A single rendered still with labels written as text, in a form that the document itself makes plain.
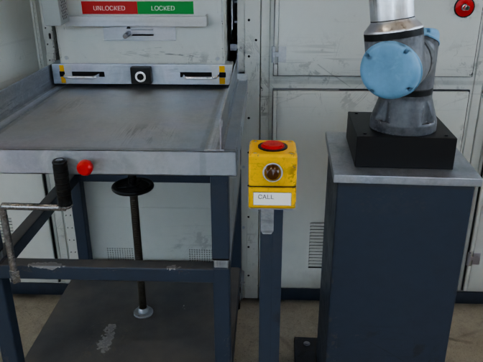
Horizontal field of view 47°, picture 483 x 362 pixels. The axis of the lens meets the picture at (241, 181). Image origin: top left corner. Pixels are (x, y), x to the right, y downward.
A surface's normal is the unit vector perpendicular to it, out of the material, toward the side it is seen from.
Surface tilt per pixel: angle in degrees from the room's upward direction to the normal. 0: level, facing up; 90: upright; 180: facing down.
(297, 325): 0
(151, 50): 93
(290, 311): 0
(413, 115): 72
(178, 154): 90
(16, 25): 90
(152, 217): 90
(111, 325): 0
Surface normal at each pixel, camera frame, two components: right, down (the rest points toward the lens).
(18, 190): -0.04, 0.38
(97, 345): 0.00, -0.92
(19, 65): 0.96, 0.11
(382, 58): -0.43, 0.45
